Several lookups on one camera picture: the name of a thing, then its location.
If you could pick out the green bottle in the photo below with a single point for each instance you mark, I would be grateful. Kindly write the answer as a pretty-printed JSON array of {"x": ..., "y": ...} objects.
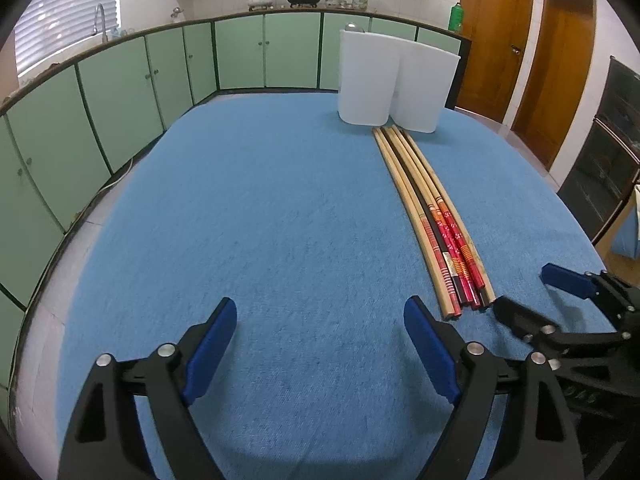
[{"x": 456, "y": 17}]

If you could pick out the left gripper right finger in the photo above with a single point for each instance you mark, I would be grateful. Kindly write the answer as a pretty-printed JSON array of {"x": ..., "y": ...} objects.
[{"x": 537, "y": 438}]

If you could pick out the orange red patterned chopstick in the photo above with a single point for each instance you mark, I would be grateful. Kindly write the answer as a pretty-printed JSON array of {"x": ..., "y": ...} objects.
[{"x": 458, "y": 240}]

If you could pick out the blue table mat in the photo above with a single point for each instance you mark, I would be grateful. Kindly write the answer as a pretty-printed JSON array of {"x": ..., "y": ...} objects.
[{"x": 273, "y": 201}]

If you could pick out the wooden door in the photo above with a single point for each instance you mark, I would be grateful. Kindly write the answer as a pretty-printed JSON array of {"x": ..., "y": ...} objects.
[
  {"x": 558, "y": 76},
  {"x": 498, "y": 30}
]

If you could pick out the plain-end bamboo chopstick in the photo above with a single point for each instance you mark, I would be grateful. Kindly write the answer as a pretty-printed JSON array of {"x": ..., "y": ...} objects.
[{"x": 443, "y": 284}]

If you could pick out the black chopstick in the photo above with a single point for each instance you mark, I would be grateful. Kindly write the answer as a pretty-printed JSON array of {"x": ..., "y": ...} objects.
[{"x": 466, "y": 295}]

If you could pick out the dark glass cabinet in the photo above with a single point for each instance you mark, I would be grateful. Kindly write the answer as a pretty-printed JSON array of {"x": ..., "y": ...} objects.
[{"x": 607, "y": 167}]

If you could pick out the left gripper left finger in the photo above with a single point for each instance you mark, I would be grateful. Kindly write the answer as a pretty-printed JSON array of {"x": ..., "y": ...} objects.
[{"x": 104, "y": 438}]

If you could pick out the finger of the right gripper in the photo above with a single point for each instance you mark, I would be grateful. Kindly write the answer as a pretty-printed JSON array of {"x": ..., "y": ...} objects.
[
  {"x": 525, "y": 324},
  {"x": 576, "y": 284}
]

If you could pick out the chrome sink faucet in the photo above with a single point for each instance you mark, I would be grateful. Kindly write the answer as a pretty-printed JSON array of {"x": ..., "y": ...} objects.
[{"x": 99, "y": 23}]

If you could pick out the white plastic utensil holder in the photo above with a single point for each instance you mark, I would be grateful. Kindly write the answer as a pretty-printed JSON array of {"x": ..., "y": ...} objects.
[{"x": 387, "y": 79}]

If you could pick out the window blinds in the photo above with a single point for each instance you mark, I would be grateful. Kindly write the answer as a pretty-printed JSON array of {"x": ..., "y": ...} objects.
[{"x": 49, "y": 26}]

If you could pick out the red-striped bamboo chopstick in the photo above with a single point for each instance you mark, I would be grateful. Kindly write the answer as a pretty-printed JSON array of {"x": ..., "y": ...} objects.
[{"x": 452, "y": 290}]

